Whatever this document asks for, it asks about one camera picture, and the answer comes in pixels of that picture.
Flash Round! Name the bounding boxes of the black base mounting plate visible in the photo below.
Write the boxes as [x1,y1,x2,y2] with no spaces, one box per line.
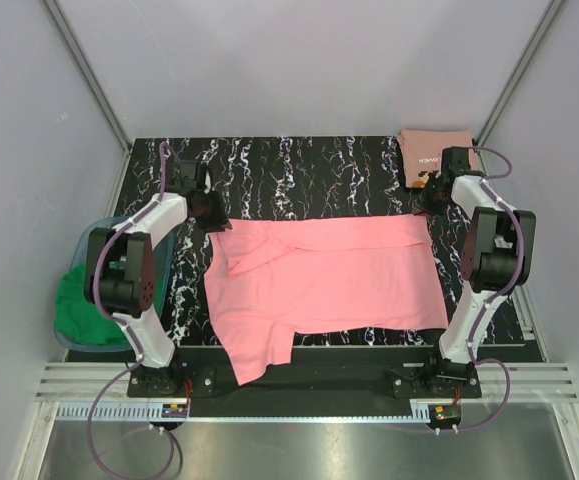
[127,346,482,413]

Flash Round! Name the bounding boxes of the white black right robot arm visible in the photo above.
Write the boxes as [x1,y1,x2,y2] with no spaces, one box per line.
[415,171,536,397]

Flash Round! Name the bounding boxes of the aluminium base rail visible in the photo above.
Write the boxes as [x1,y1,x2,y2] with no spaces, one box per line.
[36,362,578,403]

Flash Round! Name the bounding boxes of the left aluminium frame post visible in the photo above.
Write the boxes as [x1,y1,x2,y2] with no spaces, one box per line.
[40,0,133,154]

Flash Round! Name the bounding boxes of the white slotted cable duct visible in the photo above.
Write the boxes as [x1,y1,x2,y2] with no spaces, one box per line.
[57,401,430,424]

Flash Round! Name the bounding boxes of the right aluminium frame post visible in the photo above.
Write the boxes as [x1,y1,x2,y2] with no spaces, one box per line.
[476,0,568,146]

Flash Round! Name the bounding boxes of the folded dusty pink printed t-shirt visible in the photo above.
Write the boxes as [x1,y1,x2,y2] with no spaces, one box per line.
[397,129,473,189]

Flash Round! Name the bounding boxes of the aluminium frame post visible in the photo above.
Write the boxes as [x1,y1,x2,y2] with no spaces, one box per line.
[476,0,568,146]
[40,0,133,154]

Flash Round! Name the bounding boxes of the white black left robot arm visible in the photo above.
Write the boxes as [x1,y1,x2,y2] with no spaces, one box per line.
[83,190,231,396]

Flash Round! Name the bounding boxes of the green t-shirt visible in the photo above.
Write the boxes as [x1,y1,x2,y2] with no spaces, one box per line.
[55,264,129,347]

